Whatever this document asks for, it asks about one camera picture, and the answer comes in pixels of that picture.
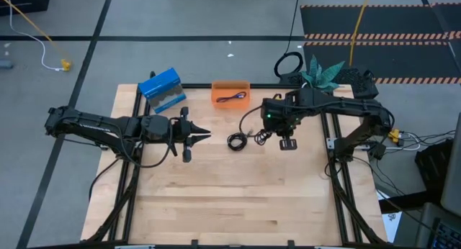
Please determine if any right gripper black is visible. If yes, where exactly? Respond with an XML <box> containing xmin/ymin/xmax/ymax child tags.
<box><xmin>261</xmin><ymin>90</ymin><xmax>302</xmax><ymax>151</ymax></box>

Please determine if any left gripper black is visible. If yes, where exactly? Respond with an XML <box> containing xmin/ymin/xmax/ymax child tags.
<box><xmin>169</xmin><ymin>107</ymin><xmax>212</xmax><ymax>163</ymax></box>

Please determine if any black loosely USB-C cable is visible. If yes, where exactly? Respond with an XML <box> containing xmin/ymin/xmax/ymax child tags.
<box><xmin>253</xmin><ymin>129</ymin><xmax>273</xmax><ymax>146</ymax></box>

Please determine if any black round-coiled USB-C cable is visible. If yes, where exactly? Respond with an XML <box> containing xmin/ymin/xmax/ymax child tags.
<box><xmin>226</xmin><ymin>131</ymin><xmax>254</xmax><ymax>152</ymax></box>

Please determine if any purple USB-C cable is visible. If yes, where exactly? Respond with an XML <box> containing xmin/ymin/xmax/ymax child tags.
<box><xmin>215</xmin><ymin>91</ymin><xmax>248</xmax><ymax>104</ymax></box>

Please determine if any black perforated box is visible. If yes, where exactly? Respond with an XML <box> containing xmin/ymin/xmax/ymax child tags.
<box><xmin>334</xmin><ymin>67</ymin><xmax>380</xmax><ymax>100</ymax></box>
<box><xmin>279</xmin><ymin>71</ymin><xmax>306</xmax><ymax>86</ymax></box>

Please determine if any orange translucent plastic bin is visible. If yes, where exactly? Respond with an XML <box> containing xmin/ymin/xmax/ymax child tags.
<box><xmin>210</xmin><ymin>80</ymin><xmax>251</xmax><ymax>110</ymax></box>

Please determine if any green snake plant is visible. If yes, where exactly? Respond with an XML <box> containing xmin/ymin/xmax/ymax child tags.
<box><xmin>300</xmin><ymin>54</ymin><xmax>346</xmax><ymax>91</ymax></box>

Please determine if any blue DualShock controller box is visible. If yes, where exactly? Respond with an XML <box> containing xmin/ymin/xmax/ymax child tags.
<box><xmin>138</xmin><ymin>67</ymin><xmax>187</xmax><ymax>114</ymax></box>

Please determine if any black power adapter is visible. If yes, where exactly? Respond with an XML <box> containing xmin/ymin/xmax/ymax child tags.
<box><xmin>367</xmin><ymin>142</ymin><xmax>387</xmax><ymax>160</ymax></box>

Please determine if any yellow plug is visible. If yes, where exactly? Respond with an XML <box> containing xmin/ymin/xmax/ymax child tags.
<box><xmin>388</xmin><ymin>128</ymin><xmax>403</xmax><ymax>145</ymax></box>

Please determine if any black hazard-striped floor mat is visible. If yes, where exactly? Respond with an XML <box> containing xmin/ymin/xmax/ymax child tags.
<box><xmin>300</xmin><ymin>2</ymin><xmax>461</xmax><ymax>85</ymax></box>

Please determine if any white paper sheet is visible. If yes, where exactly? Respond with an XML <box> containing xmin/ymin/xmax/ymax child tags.
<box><xmin>375</xmin><ymin>189</ymin><xmax>403</xmax><ymax>243</ymax></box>

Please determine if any black bag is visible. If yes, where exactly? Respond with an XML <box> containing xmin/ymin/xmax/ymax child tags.
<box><xmin>414</xmin><ymin>137</ymin><xmax>455</xmax><ymax>194</ymax></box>

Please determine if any grey monitor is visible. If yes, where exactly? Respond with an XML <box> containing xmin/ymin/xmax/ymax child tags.
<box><xmin>439</xmin><ymin>112</ymin><xmax>461</xmax><ymax>217</ymax></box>

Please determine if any black keyboard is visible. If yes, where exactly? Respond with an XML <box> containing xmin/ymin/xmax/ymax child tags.
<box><xmin>430</xmin><ymin>219</ymin><xmax>461</xmax><ymax>249</ymax></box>

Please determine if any black cabinet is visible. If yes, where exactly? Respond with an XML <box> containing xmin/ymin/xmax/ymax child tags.
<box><xmin>0</xmin><ymin>0</ymin><xmax>50</xmax><ymax>16</ymax></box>

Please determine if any black aluminium table frame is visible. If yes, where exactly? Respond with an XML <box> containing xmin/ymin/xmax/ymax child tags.
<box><xmin>86</xmin><ymin>82</ymin><xmax>389</xmax><ymax>249</ymax></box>

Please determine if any black cable with coil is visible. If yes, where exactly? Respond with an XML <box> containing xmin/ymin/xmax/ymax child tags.
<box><xmin>273</xmin><ymin>0</ymin><xmax>304</xmax><ymax>79</ymax></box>

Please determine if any yellow hanging cable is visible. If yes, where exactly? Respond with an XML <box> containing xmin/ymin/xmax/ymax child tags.
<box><xmin>348</xmin><ymin>0</ymin><xmax>372</xmax><ymax>68</ymax></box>

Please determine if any yellow cable with plug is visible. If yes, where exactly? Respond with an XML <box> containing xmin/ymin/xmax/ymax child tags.
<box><xmin>0</xmin><ymin>0</ymin><xmax>72</xmax><ymax>72</ymax></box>

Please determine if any white floor cable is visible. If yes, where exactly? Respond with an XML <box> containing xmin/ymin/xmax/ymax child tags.
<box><xmin>5</xmin><ymin>0</ymin><xmax>62</xmax><ymax>72</ymax></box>

